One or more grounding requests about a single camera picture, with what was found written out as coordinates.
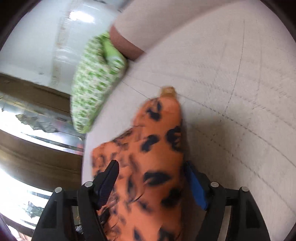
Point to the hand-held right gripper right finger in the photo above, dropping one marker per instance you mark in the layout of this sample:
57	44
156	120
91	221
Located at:
196	185

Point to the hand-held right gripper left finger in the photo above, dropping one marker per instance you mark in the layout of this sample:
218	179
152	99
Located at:
108	176

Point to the orange floral garment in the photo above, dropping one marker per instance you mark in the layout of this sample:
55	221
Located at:
152	162

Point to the green patterned pillow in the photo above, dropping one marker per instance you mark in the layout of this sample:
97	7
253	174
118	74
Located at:
94	85

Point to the orange paper tag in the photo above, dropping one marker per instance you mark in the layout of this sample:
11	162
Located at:
168	91

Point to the pink bolster pillow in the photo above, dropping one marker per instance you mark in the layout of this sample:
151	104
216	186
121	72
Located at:
143	27

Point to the wooden window frame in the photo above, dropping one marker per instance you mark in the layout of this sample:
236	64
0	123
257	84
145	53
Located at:
34	160

